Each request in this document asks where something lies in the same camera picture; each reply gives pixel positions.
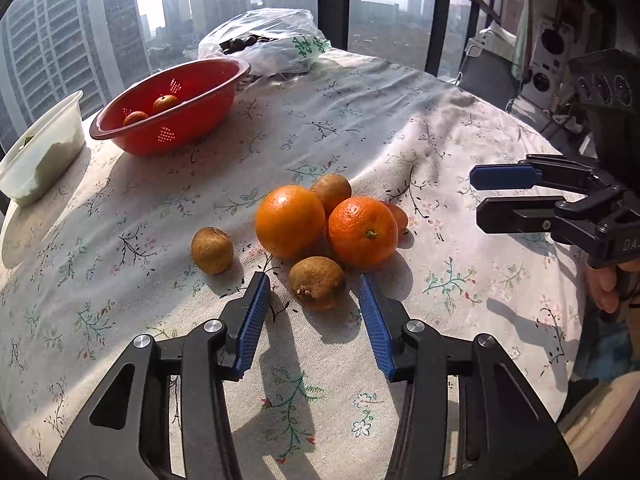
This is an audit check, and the kiwi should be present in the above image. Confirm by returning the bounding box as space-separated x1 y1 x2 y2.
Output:
288 256 346 312
191 226 233 275
310 174 352 216

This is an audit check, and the large smooth orange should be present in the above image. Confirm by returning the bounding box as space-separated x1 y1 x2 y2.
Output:
254 185 326 260

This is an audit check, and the small mandarin front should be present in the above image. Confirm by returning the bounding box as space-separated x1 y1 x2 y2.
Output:
122 110 149 127

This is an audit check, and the small mandarin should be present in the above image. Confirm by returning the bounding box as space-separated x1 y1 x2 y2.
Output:
122 110 149 127
152 94 180 114

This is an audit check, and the right operator hand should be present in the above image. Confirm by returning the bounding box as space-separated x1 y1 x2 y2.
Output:
585 260 639 314

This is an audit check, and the black folding chair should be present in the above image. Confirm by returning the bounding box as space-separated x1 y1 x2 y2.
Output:
456 38 520 110

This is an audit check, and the white washing machine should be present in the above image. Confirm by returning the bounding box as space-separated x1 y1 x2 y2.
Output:
521 18 574 110

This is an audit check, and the large mandarin with stem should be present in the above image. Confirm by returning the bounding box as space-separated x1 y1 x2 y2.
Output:
326 196 398 269

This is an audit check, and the floral tablecloth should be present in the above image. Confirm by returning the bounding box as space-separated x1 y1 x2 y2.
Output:
0 48 591 480

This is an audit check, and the plastic bag of plums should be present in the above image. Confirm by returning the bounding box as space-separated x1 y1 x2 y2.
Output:
198 8 332 77

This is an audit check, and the white plastic basin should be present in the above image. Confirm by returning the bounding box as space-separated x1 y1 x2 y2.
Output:
0 90 86 207

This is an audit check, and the red plastic colander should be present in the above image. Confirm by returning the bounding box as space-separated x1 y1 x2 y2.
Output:
89 56 250 156

